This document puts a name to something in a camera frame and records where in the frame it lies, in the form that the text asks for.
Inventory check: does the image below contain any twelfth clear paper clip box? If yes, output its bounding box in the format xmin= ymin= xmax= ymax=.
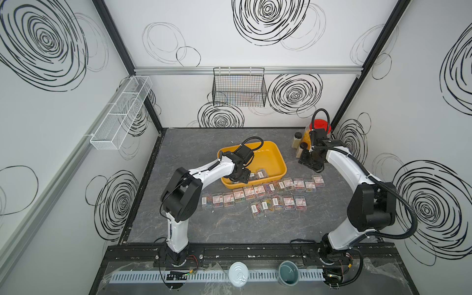
xmin=304 ymin=179 xmax=317 ymax=192

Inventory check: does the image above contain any grey green cup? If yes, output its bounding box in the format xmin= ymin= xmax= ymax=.
xmin=278 ymin=261 xmax=300 ymax=286

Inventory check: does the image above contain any yellow plastic storage tray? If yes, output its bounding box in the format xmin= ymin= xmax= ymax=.
xmin=220 ymin=141 xmax=287 ymax=190

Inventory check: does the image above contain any red lid corn jar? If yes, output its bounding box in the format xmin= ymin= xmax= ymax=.
xmin=302 ymin=119 xmax=331 ymax=151

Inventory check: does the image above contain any barcode paper clip box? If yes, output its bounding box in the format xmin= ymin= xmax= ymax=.
xmin=250 ymin=202 xmax=263 ymax=218

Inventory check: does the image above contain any rear black cap spice bottle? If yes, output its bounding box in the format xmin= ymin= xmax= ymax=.
xmin=291 ymin=132 xmax=303 ymax=149

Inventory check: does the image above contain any tray box beside red label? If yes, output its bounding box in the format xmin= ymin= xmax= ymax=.
xmin=271 ymin=195 xmax=284 ymax=211

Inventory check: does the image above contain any white slotted cable duct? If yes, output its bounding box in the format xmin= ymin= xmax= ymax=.
xmin=109 ymin=268 xmax=327 ymax=285

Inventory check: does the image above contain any eleventh clear paper clip box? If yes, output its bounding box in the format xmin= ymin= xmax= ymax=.
xmin=201 ymin=194 xmax=213 ymax=210

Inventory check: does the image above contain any second row red label box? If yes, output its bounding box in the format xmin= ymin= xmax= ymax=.
xmin=282 ymin=195 xmax=296 ymax=210

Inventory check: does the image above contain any second row clear clip box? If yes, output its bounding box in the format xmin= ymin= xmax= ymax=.
xmin=261 ymin=198 xmax=274 ymax=213

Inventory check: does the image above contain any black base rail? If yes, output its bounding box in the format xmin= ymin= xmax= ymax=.
xmin=103 ymin=242 xmax=398 ymax=267

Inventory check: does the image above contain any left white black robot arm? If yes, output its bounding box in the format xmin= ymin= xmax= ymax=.
xmin=161 ymin=145 xmax=254 ymax=254

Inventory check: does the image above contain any black cap spice bottle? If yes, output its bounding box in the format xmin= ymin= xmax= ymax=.
xmin=296 ymin=142 xmax=308 ymax=159
xmin=291 ymin=132 xmax=303 ymax=149

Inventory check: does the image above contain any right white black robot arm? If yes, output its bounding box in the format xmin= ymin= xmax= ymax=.
xmin=299 ymin=129 xmax=418 ymax=253

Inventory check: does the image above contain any black wire wall basket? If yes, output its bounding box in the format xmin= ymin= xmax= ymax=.
xmin=211 ymin=67 xmax=267 ymax=108

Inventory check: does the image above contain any front black cap spice bottle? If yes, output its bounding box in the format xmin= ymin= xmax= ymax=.
xmin=296 ymin=142 xmax=308 ymax=159

